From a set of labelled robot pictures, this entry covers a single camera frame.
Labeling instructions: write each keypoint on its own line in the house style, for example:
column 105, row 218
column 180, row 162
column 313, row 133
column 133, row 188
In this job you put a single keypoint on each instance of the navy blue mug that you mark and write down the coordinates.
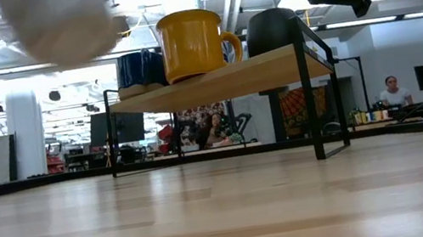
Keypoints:
column 135, row 73

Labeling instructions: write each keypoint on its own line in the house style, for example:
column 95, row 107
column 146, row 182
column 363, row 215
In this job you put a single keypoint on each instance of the grey mug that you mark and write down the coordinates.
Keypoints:
column 63, row 27

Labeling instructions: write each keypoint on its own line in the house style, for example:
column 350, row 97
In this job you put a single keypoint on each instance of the person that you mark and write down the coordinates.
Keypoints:
column 395, row 96
column 216, row 132

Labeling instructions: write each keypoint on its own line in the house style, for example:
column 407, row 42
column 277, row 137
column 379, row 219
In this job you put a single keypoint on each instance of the orange patterned tapestry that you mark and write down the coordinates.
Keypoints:
column 294, row 111

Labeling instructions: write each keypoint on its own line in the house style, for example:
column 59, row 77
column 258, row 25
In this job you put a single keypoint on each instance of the dark desk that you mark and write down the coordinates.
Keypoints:
column 417, row 112

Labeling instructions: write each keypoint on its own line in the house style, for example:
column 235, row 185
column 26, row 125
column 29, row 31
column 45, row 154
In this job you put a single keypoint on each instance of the wooden shelf with black legs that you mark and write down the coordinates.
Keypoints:
column 222, row 82

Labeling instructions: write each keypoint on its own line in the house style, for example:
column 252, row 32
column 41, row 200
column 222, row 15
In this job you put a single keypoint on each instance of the red patterned tapestry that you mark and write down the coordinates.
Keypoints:
column 189, row 115

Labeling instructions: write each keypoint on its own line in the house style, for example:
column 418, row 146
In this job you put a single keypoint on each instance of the red chair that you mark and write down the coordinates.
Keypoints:
column 165, row 137

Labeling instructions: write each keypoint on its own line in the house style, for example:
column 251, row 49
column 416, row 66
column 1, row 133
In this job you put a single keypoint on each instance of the black monitor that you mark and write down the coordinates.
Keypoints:
column 126, row 126

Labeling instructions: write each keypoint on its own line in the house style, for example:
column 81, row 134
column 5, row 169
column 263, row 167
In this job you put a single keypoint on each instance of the black ceiling dome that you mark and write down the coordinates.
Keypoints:
column 54, row 95

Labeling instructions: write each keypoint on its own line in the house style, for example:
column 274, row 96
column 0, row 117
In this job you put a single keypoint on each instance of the white column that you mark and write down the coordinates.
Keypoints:
column 27, row 136

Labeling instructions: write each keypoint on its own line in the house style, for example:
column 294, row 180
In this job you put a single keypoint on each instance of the black table frame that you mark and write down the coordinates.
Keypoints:
column 54, row 179

